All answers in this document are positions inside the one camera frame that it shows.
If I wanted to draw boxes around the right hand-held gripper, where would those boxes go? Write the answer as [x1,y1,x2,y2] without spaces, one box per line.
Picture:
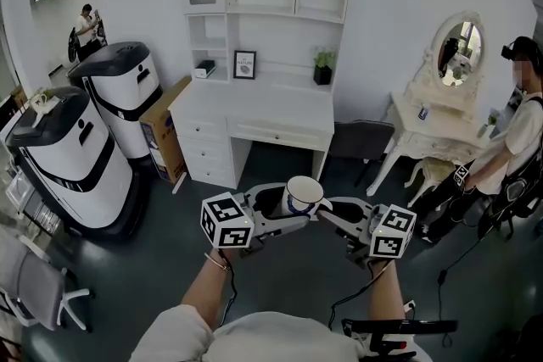
[315,197,417,269]

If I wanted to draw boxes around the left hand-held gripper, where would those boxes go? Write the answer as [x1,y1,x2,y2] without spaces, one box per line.
[199,181,313,259]

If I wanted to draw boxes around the white cup with blue print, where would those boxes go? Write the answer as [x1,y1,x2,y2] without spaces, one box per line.
[283,175,334,222]

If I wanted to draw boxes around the person's right forearm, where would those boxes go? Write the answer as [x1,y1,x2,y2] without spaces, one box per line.
[366,261,409,321]

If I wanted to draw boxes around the person's left forearm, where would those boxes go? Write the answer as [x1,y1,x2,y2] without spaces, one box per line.
[179,251,232,328]

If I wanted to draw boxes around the dark grey chair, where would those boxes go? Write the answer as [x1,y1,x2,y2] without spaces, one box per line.
[327,119,396,188]

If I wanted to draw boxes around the white ornate stool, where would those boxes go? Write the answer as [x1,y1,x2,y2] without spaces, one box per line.
[402,158,460,205]

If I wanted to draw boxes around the white desk with drawers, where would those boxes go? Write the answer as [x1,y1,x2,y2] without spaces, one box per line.
[168,70,337,190]

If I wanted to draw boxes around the white ornate dressing table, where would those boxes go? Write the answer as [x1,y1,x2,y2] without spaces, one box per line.
[365,90,490,197]

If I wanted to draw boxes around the black waist-mounted device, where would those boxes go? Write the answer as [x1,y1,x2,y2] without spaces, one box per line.
[340,318,460,354]

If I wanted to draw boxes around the person's white shirt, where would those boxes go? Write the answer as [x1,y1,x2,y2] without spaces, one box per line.
[126,304,434,362]

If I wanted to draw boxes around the brown cardboard box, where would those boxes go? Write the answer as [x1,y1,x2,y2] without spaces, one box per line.
[138,75,193,186]

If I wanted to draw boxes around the black framed picture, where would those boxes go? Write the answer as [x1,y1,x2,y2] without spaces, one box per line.
[232,49,258,81]

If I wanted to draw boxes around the potted plant in black pot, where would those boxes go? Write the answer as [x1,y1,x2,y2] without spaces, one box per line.
[312,46,339,86]

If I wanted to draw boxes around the small white box device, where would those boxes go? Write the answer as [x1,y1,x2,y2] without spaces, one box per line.
[193,59,217,80]

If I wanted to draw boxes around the small vase with flowers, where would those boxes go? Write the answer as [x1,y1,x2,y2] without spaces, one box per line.
[476,107,500,141]

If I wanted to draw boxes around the white and black service robot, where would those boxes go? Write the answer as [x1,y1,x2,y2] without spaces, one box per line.
[5,86,142,243]
[66,41,165,160]

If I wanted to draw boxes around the oval white framed mirror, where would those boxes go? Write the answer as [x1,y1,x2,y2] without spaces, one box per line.
[423,9,487,99]

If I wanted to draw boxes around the white vase with plant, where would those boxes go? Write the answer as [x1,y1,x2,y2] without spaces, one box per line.
[31,89,57,116]

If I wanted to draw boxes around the grey office chair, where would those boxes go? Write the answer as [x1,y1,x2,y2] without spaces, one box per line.
[0,223,95,332]

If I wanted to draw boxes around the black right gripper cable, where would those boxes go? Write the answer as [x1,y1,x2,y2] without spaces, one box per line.
[327,260,392,331]

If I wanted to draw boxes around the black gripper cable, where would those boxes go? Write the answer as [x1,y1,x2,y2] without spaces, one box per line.
[217,253,239,327]
[327,260,392,331]

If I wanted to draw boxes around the thin bracelet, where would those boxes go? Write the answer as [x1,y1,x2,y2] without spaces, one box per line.
[204,252,232,273]

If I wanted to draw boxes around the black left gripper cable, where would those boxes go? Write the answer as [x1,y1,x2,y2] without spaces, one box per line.
[217,253,239,327]

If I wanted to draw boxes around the black floor cable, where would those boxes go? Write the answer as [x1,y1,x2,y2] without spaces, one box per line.
[435,220,508,347]

